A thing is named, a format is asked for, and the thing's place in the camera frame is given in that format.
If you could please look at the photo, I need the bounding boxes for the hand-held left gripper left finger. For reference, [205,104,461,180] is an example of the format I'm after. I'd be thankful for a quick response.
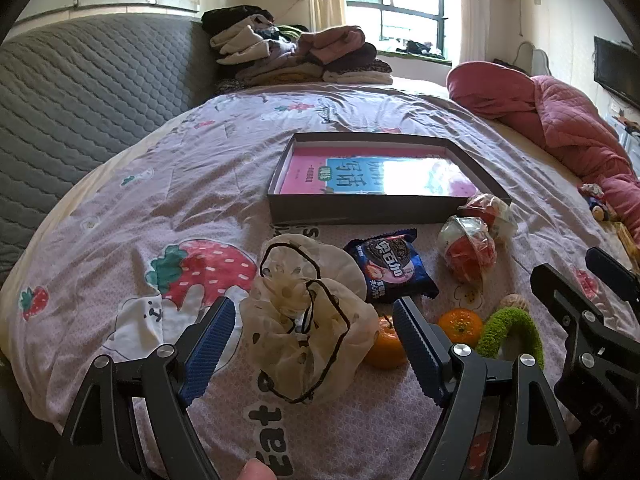
[52,296,237,480]

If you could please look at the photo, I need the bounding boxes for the cream sheer scrunchie black trim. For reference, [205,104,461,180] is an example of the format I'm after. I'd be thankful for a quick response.
[239,233,380,405]

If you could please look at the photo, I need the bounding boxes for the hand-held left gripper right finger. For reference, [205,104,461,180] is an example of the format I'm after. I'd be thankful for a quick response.
[391,296,576,480]

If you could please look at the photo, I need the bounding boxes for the white cabinet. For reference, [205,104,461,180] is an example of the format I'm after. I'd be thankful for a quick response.
[610,110,640,161]

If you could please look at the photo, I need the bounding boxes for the pile of folded clothes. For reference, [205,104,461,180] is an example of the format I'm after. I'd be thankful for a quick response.
[201,5,393,93]

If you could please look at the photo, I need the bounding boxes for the mandarin orange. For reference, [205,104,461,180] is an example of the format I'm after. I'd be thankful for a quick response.
[439,308,484,352]
[362,315,408,371]

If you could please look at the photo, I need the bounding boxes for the small figure toy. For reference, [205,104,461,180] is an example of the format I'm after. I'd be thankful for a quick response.
[587,197,618,222]

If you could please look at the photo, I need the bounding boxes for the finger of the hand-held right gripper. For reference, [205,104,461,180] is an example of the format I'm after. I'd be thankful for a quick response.
[584,246,640,307]
[530,262,640,392]

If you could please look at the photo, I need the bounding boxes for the grey shallow cardboard box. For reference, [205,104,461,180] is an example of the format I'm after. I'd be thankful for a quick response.
[266,132,513,226]

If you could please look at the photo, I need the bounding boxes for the blue cookie packet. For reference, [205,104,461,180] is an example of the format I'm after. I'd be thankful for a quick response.
[344,229,440,305]

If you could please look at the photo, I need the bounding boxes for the strawberry print bed sheet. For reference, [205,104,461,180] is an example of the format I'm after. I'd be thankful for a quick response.
[0,82,640,480]

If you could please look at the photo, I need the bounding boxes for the plastic-wrapped toy egg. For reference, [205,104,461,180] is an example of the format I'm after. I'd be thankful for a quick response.
[437,215,497,286]
[457,193,518,243]

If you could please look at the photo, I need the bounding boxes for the dark clothes on windowsill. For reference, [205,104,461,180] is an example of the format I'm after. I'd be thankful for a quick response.
[405,40,443,58]

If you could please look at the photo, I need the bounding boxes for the green fuzzy ring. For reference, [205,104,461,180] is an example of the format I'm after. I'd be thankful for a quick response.
[476,306,545,368]

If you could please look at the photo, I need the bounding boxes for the pink and blue book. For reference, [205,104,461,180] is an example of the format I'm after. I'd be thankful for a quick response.
[278,146,482,196]

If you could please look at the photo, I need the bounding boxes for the black television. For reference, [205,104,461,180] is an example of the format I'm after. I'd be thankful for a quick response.
[594,36,640,111]

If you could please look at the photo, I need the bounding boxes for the pink quilted blanket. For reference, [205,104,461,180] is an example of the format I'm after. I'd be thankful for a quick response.
[446,61,640,246]

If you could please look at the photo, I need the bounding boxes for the grey quilted headboard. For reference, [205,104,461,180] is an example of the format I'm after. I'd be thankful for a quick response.
[0,12,218,286]

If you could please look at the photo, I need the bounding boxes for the white chair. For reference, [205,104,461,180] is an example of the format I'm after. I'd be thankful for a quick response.
[515,40,551,77]

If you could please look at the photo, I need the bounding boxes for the person's left hand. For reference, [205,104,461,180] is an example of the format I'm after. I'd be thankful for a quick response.
[235,461,276,480]

